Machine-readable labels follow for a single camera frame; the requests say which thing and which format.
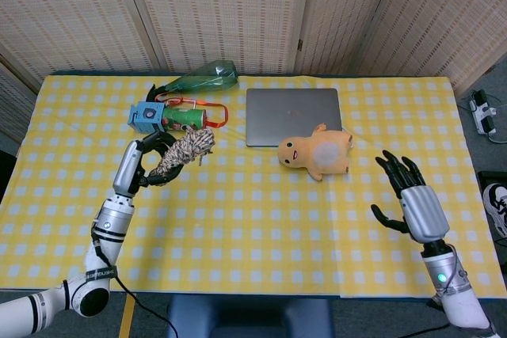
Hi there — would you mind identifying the black white sneaker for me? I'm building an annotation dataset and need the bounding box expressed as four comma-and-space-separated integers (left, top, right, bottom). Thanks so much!
482, 183, 507, 240

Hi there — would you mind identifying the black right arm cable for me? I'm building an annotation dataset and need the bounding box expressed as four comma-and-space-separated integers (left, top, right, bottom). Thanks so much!
407, 250, 469, 338

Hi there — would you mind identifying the small black object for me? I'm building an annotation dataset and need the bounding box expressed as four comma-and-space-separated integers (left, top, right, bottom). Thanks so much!
145, 83, 170, 102

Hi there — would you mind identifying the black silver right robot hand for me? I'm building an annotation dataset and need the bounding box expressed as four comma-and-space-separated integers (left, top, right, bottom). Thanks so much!
370, 150, 451, 244

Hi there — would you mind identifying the yellow checkered tablecloth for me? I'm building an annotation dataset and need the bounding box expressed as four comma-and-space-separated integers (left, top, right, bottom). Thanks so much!
0, 74, 506, 299

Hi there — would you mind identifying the blue carton box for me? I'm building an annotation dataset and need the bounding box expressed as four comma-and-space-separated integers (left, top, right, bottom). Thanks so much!
127, 101, 166, 133

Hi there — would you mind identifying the white power strip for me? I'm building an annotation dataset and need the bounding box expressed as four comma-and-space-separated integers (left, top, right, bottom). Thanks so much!
469, 90, 498, 136

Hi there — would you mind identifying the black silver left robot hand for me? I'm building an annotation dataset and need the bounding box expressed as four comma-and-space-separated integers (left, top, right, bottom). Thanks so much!
112, 131, 179, 199

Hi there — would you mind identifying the yellow plush toy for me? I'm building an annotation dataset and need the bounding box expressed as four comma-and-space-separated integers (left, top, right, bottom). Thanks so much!
276, 123, 355, 181

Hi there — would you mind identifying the woven folding screen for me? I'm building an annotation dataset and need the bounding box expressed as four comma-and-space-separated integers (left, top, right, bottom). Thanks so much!
0, 0, 507, 96

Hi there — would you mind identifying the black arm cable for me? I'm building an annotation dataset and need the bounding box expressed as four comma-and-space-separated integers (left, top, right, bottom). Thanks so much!
407, 250, 469, 338
91, 218, 179, 338

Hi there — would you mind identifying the black and white rope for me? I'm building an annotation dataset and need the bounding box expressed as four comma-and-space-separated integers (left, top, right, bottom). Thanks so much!
144, 127, 217, 181

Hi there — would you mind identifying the orange strap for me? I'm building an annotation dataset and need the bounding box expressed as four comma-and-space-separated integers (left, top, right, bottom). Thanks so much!
154, 92, 230, 130

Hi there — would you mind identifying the grey closed laptop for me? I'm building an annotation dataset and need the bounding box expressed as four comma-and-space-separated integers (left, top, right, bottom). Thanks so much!
246, 87, 344, 148

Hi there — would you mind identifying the green plastic bottle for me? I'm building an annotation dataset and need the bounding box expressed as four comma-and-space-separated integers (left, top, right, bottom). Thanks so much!
162, 59, 239, 96

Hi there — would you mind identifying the green Pringles can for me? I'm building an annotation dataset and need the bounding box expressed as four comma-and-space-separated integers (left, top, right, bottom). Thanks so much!
160, 106, 209, 133

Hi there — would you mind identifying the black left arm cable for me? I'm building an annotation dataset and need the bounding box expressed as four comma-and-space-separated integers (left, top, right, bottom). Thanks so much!
91, 218, 179, 338

